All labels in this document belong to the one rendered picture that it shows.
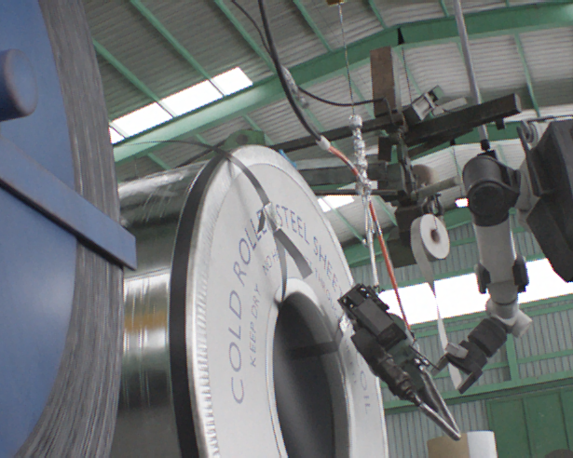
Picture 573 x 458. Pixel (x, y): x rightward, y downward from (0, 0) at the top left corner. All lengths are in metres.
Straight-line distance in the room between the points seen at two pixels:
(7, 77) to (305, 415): 1.91
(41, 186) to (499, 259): 1.66
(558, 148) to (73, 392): 1.52
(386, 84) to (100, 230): 2.68
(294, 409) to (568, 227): 0.84
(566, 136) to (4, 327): 1.61
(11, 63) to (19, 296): 0.16
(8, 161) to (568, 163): 1.55
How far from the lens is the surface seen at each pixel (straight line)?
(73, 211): 0.63
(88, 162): 0.70
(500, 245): 2.12
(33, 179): 0.58
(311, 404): 2.28
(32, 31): 0.64
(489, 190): 2.00
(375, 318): 2.13
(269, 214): 1.80
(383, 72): 3.35
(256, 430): 1.67
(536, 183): 2.01
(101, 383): 0.66
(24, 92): 0.45
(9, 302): 0.54
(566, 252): 2.02
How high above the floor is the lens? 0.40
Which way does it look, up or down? 21 degrees up
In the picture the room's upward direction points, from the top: 5 degrees counter-clockwise
